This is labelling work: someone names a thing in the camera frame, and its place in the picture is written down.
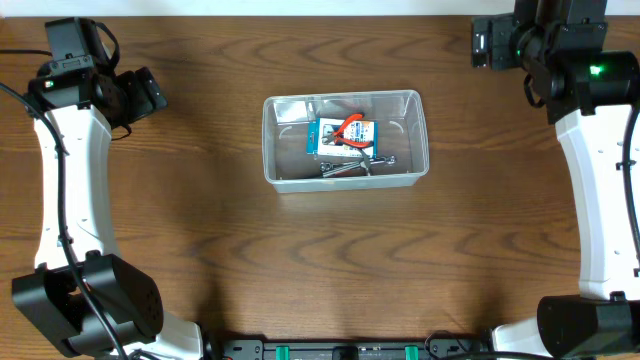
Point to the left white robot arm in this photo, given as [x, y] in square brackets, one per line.
[82, 296]

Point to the clear plastic container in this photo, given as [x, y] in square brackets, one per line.
[402, 133]

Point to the blue white cardboard box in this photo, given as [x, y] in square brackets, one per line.
[315, 147]

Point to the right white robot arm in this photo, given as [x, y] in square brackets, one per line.
[591, 97]

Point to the red handled pliers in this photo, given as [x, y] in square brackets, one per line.
[354, 132]

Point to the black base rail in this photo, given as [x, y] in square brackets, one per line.
[438, 346]

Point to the small claw hammer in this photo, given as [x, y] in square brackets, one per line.
[330, 170]

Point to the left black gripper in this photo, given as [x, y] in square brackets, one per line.
[137, 105]

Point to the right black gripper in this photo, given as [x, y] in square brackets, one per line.
[503, 28]

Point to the silver combination wrench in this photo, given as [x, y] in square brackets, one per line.
[384, 160]

